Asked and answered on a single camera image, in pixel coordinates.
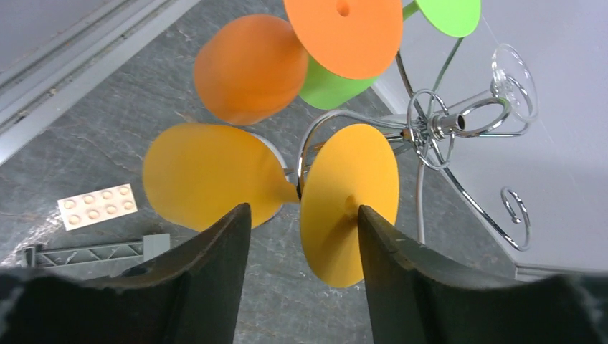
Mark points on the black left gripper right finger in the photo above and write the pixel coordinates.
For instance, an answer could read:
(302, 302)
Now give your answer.
(417, 295)

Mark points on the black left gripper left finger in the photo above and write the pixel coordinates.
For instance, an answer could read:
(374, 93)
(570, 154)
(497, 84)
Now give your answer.
(189, 294)

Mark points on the yellow wine glass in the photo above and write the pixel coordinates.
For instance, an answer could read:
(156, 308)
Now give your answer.
(194, 173)

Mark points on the orange wine glass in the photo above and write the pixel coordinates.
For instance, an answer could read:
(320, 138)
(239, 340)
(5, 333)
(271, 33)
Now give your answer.
(252, 68)

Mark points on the chrome wine glass rack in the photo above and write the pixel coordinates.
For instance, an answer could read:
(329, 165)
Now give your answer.
(430, 130)

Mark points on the green wine glass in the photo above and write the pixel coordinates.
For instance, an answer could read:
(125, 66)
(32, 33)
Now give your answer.
(351, 43)

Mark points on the clear wine glass on rack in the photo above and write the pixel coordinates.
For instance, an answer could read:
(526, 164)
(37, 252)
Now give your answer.
(512, 94)

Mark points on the grey toy girder piece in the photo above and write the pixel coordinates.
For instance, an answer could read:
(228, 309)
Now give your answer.
(144, 249)

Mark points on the beige and blue toy brick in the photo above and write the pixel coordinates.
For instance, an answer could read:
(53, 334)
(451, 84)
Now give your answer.
(96, 206)

